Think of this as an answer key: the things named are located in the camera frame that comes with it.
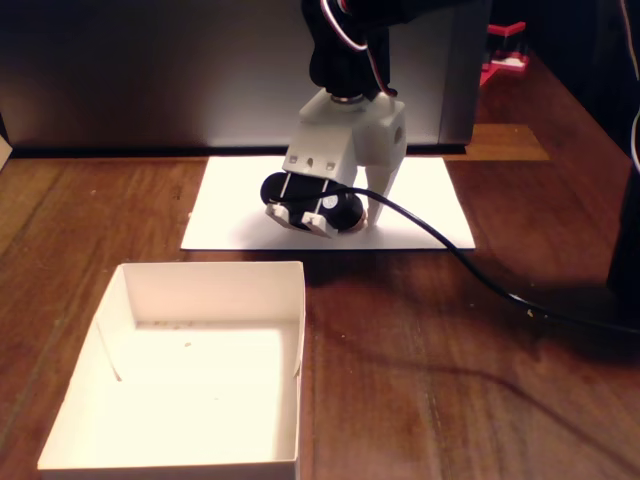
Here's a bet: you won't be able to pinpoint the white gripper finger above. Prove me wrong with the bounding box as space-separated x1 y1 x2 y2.
366 162 404 226

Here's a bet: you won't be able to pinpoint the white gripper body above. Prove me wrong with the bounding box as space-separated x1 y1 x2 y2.
298 92 407 169

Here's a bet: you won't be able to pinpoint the white open cardboard box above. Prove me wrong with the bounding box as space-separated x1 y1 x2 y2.
37 260 307 480

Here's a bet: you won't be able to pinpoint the black wrist webcam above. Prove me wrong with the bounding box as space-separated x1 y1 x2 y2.
260 171 365 235

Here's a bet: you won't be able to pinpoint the red plastic clamp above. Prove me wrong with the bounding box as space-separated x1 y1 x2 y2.
479 21 532 89

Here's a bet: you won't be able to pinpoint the white paper sheet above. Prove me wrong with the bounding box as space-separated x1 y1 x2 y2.
180 155 477 251

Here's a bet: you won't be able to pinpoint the grey metal case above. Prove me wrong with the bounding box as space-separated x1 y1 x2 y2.
0 0 490 156

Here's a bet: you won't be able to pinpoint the white cardboard piece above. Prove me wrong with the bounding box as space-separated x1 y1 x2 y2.
0 112 14 171

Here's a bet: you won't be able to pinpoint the black camera cable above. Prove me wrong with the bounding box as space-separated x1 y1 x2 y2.
269 188 640 336

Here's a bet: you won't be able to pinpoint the red white servo wires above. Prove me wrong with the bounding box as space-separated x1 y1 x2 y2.
319 0 399 97

